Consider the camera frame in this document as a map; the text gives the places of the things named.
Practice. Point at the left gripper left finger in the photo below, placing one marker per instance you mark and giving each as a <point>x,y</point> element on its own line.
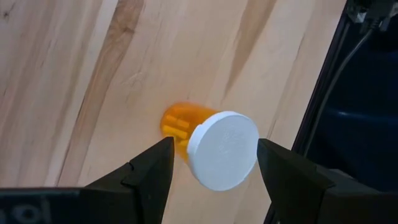
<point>140,193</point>

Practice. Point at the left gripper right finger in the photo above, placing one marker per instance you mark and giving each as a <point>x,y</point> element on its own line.
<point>292,186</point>

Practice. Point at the orange pill bottle white cap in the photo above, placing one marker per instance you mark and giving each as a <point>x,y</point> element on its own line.
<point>224,149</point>

